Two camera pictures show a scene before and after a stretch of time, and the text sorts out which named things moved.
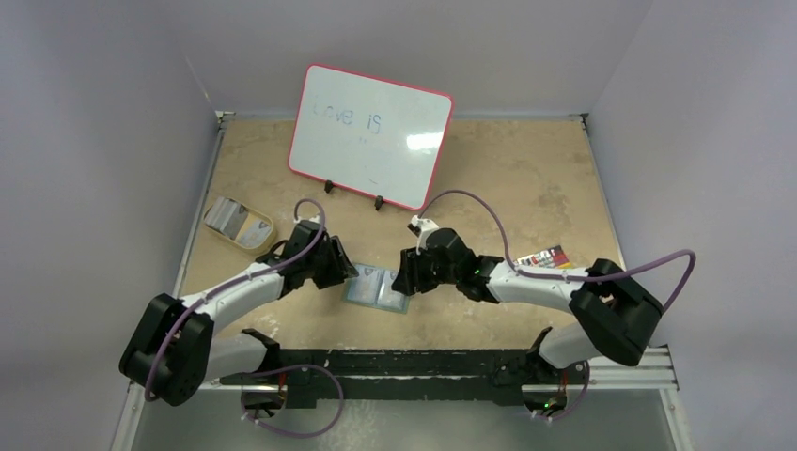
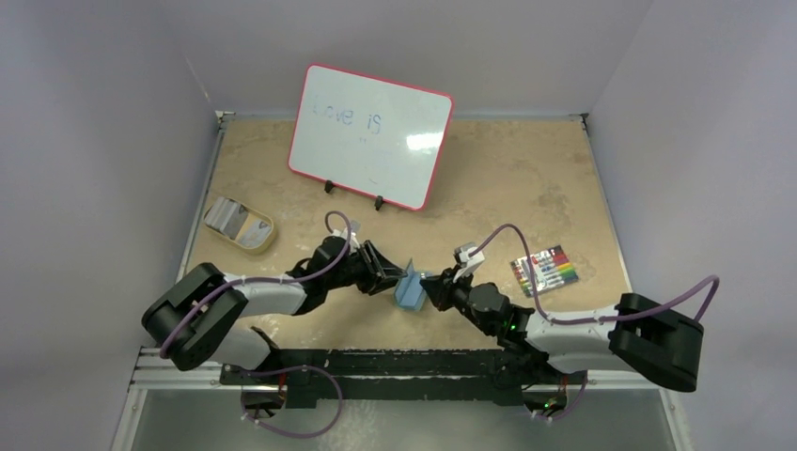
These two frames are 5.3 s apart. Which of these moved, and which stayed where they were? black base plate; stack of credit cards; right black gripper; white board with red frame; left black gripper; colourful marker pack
Moved: left black gripper; right black gripper
Stayed: black base plate; colourful marker pack; stack of credit cards; white board with red frame
